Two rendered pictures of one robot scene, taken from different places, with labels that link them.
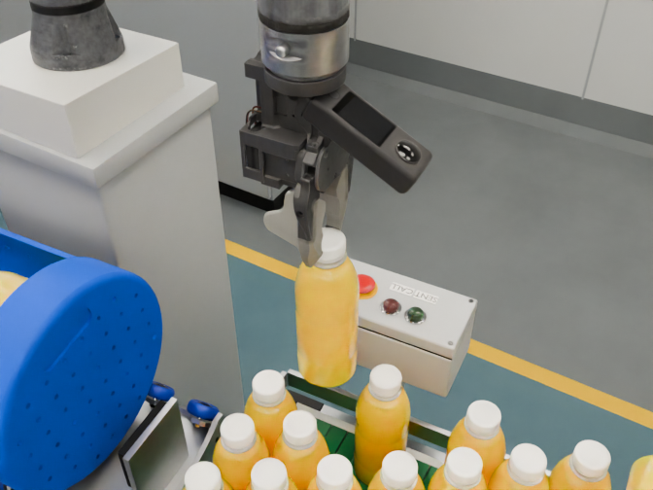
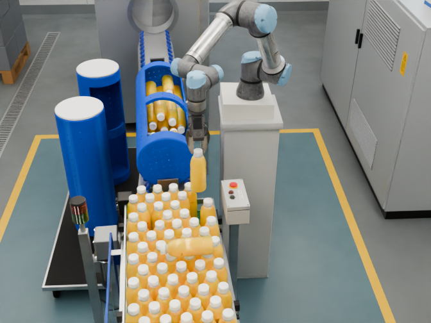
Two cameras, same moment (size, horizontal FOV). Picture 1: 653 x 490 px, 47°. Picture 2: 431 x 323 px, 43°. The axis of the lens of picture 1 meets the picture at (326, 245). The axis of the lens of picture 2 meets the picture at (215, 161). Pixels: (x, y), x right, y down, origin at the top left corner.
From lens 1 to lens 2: 1.87 m
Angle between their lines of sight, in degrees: 44
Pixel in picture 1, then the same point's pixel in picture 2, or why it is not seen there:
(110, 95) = (240, 108)
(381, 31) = not seen: outside the picture
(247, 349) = (307, 252)
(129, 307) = (183, 152)
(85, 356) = (166, 154)
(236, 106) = (387, 157)
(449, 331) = (233, 204)
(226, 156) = (378, 179)
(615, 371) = not seen: outside the picture
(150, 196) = (243, 144)
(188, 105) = (266, 124)
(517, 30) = not seen: outside the picture
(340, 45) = (195, 106)
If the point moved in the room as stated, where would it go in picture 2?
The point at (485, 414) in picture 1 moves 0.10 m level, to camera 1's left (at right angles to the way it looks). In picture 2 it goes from (210, 218) to (198, 206)
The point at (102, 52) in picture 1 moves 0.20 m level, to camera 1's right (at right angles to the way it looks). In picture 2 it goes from (248, 97) to (272, 113)
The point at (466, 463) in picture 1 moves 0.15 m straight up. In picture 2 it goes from (194, 220) to (193, 191)
